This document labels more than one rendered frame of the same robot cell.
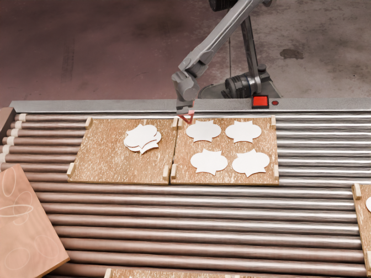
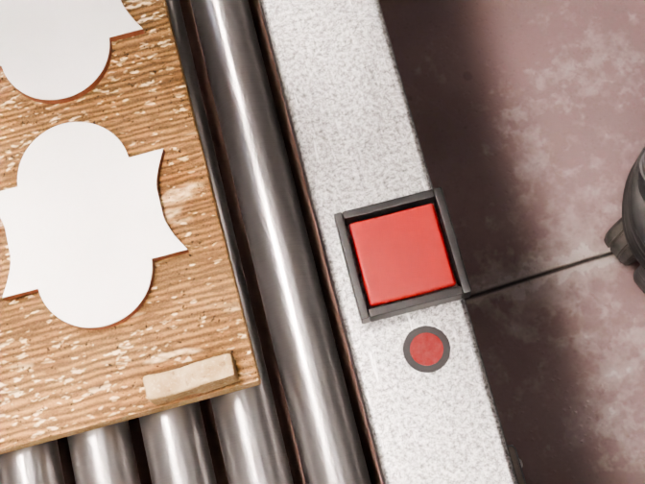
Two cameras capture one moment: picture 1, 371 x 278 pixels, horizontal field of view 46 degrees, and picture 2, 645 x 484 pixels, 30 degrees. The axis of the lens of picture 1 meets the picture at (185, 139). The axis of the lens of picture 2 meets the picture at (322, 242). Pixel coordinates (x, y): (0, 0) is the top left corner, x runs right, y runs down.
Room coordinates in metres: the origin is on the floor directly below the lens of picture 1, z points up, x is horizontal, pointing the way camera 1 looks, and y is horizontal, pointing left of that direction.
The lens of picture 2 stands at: (1.32, -0.54, 1.71)
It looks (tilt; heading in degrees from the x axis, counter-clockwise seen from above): 74 degrees down; 73
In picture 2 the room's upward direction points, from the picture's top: 10 degrees counter-clockwise
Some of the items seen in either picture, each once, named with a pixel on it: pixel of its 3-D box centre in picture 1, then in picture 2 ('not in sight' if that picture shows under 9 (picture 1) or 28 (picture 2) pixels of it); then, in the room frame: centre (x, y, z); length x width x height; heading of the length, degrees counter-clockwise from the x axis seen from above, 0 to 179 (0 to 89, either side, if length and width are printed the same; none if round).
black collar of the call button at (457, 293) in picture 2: (260, 101); (401, 254); (1.43, -0.36, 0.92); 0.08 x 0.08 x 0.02; 77
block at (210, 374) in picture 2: (273, 122); (191, 379); (1.27, -0.37, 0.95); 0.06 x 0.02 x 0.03; 168
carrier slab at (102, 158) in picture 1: (126, 149); not in sight; (1.27, 0.25, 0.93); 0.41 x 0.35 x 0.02; 76
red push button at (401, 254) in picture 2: (260, 101); (401, 255); (1.43, -0.36, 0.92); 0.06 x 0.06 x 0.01; 77
